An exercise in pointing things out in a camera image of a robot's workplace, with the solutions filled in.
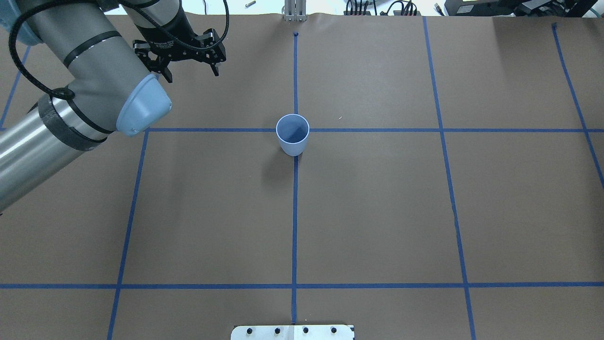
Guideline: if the black power strip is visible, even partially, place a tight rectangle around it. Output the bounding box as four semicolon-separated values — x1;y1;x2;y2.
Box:
342;0;421;17

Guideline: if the light blue plastic cup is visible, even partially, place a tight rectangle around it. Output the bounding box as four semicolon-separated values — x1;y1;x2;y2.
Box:
276;114;310;157

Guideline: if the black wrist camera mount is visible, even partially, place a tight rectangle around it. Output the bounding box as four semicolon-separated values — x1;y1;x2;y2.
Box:
133;28;227;83

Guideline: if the aluminium frame post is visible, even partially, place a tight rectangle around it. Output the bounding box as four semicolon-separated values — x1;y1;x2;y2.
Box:
282;0;308;22

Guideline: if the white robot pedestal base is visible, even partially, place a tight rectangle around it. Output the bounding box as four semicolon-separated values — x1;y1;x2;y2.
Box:
230;324;355;340

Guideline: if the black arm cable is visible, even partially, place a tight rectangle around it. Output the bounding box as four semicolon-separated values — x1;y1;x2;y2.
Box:
8;0;230;101

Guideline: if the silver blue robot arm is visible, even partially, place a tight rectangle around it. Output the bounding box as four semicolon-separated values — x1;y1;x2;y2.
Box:
1;0;192;210

